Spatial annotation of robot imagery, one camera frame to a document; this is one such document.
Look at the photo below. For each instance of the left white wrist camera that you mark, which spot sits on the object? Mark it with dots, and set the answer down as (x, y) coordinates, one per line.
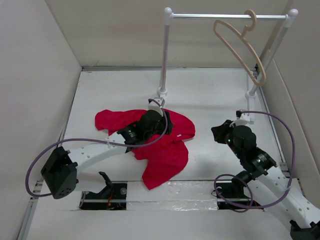
(156, 104)

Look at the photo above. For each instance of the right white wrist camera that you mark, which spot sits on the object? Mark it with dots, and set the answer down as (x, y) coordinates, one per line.
(242, 119)

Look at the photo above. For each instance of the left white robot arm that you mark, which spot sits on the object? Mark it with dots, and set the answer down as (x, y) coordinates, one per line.
(61, 170)

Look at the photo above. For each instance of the red t shirt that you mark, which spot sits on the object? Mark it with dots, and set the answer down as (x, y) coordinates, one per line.
(167, 157)

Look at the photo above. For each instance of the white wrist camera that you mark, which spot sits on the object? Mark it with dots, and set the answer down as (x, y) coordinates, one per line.
(156, 104)
(242, 119)

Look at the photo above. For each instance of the white metal clothes rack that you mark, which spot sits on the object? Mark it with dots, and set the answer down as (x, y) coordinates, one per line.
(263, 65)

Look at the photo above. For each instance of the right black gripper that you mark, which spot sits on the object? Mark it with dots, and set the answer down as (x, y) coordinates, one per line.
(219, 131)

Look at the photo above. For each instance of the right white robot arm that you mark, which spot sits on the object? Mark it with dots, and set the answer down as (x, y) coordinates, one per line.
(263, 180)

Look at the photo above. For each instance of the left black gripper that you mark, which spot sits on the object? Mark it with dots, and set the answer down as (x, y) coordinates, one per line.
(162, 121)

